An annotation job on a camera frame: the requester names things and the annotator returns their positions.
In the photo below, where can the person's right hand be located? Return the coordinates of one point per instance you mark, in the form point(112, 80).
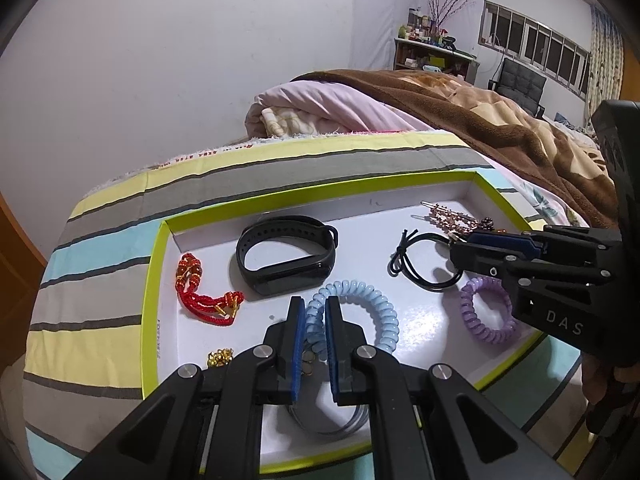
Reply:
point(597, 380)

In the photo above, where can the rose gold hair clip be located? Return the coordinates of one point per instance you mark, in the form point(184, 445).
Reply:
point(445, 217)

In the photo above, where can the floral bed sheet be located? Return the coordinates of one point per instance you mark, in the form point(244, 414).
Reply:
point(545, 200)

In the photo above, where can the green shallow cardboard box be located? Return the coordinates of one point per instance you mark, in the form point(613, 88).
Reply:
point(360, 220)

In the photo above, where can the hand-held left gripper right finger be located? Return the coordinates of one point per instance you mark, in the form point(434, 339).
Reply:
point(332, 355)

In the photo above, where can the wooden door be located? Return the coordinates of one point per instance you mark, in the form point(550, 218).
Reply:
point(15, 250)

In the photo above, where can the barred window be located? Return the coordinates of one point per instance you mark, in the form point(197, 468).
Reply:
point(535, 42)

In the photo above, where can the pink quilt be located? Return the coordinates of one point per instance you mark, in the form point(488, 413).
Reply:
point(325, 105)

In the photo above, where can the patterned curtain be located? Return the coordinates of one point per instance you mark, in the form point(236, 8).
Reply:
point(602, 65)

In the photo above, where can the wooden shelf unit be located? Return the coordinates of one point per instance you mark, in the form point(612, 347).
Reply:
point(435, 60)

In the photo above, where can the gold bead jewelry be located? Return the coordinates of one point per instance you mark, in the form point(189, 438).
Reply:
point(221, 358)

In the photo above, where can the striped cloth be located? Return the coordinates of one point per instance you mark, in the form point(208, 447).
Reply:
point(100, 240)

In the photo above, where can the vase of bare branches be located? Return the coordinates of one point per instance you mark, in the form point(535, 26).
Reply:
point(445, 7)

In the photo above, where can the cluster of bottles and jars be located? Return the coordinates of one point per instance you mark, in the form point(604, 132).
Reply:
point(422, 30)

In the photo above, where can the black smart band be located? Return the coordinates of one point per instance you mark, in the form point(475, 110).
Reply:
point(300, 272)

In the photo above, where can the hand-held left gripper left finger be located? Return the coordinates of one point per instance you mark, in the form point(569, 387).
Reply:
point(297, 350)

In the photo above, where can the brown patterned blanket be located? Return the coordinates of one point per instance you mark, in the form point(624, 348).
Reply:
point(475, 115)

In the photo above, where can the grey chair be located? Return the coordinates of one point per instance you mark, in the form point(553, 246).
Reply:
point(520, 82)

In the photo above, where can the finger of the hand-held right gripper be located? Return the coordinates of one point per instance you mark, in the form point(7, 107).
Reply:
point(480, 259)
point(500, 241)

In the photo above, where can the silver bangle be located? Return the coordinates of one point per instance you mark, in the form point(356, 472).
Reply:
point(320, 430)

